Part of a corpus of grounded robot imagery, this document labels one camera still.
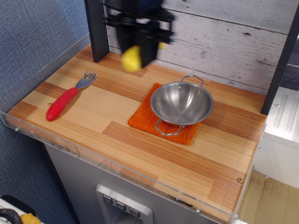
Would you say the grey toy fridge cabinet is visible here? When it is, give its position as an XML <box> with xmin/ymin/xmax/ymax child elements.
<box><xmin>46</xmin><ymin>145</ymin><xmax>213</xmax><ymax>224</ymax></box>

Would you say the right black vertical post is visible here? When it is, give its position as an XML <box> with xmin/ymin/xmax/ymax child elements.
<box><xmin>261</xmin><ymin>5</ymin><xmax>299</xmax><ymax>115</ymax></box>

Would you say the red handled metal fork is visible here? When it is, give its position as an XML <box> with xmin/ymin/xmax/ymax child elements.
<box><xmin>46</xmin><ymin>71</ymin><xmax>97</xmax><ymax>121</ymax></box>

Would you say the small stainless steel wok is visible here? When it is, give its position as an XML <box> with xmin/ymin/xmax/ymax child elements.
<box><xmin>150</xmin><ymin>75</ymin><xmax>214</xmax><ymax>136</ymax></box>

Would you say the white aluminium frame right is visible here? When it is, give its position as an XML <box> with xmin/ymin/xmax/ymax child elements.
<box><xmin>253</xmin><ymin>87</ymin><xmax>299</xmax><ymax>188</ymax></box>

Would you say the black vertical post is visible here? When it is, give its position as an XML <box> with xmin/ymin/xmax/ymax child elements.
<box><xmin>261</xmin><ymin>5</ymin><xmax>299</xmax><ymax>115</ymax></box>
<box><xmin>84</xmin><ymin>0</ymin><xmax>110</xmax><ymax>63</ymax></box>

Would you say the left black vertical post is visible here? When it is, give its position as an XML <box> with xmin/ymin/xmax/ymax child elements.
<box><xmin>84</xmin><ymin>0</ymin><xmax>110</xmax><ymax>63</ymax></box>

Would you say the orange knitted cloth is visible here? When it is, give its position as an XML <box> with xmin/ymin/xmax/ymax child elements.
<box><xmin>128</xmin><ymin>83</ymin><xmax>199</xmax><ymax>145</ymax></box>

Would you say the silver dispenser button panel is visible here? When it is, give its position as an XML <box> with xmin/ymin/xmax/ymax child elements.
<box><xmin>96</xmin><ymin>184</ymin><xmax>154</xmax><ymax>224</ymax></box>

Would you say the yellow toy banana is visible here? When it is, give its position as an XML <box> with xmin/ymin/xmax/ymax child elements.
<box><xmin>121</xmin><ymin>42</ymin><xmax>166</xmax><ymax>72</ymax></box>

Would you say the clear acrylic table guard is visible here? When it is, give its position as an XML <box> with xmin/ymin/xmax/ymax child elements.
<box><xmin>0</xmin><ymin>32</ymin><xmax>265</xmax><ymax>223</ymax></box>

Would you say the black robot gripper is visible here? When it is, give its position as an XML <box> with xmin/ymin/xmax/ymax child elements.
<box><xmin>103</xmin><ymin>0</ymin><xmax>175</xmax><ymax>67</ymax></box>

